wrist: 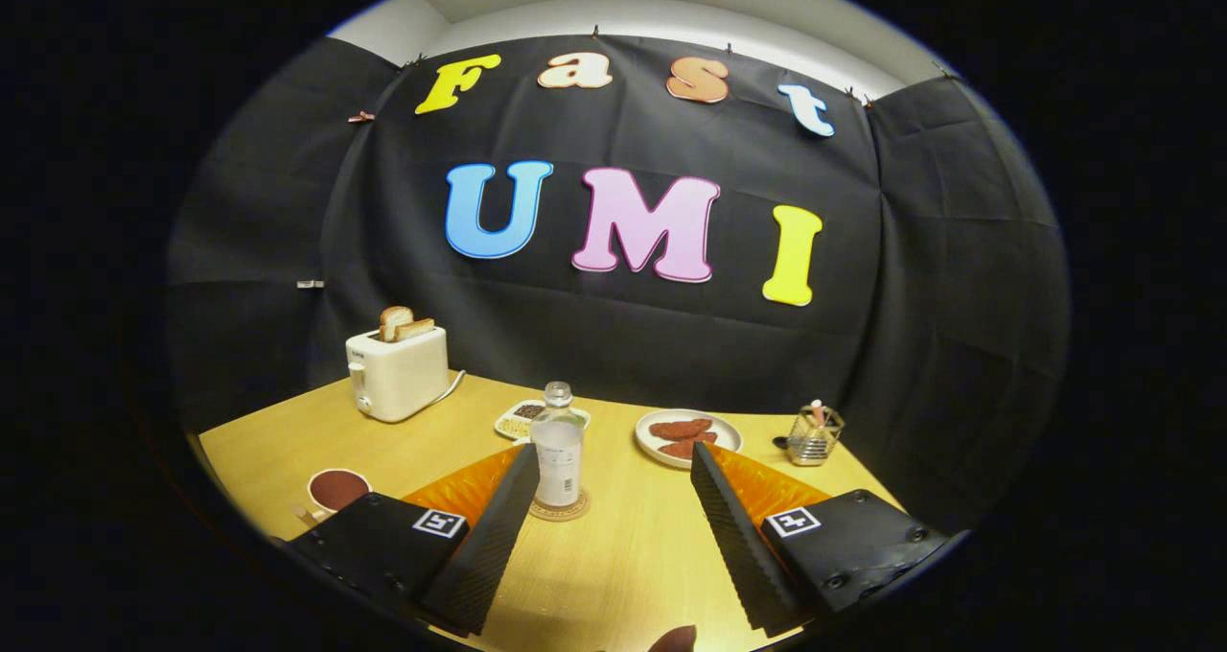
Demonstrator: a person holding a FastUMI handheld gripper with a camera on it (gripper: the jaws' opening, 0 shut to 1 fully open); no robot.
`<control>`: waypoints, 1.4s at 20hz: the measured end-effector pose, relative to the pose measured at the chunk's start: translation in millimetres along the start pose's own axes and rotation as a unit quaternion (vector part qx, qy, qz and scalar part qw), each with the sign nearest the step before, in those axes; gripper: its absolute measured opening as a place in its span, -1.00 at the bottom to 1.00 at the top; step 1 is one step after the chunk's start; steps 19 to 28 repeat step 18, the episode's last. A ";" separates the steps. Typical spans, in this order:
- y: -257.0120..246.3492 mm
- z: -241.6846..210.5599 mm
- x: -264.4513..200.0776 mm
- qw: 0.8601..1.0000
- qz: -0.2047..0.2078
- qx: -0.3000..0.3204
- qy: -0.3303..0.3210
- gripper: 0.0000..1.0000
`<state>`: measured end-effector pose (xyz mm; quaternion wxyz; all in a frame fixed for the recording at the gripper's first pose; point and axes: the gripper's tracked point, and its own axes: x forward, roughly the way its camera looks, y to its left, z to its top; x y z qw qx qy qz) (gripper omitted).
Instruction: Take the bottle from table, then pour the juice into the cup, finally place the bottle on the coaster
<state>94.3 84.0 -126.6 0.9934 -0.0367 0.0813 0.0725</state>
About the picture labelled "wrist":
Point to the cream toaster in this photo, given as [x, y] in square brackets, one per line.
[398, 379]

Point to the glass utensil holder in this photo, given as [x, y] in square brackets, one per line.
[813, 441]

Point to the white divided seed dish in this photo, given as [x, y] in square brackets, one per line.
[516, 420]

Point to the toasted bread slice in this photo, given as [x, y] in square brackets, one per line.
[415, 330]
[391, 318]

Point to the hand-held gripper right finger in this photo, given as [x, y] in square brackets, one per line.
[738, 547]

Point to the white round plate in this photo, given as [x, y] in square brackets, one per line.
[724, 436]

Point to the brown meat piece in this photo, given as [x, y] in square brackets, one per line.
[676, 449]
[679, 429]

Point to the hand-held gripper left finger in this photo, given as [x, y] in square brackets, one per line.
[489, 547]

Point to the wooden table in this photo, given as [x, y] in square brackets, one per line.
[633, 556]

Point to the clear juice bottle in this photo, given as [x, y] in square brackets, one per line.
[557, 451]

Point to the round wooden coaster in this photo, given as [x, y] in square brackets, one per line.
[559, 513]

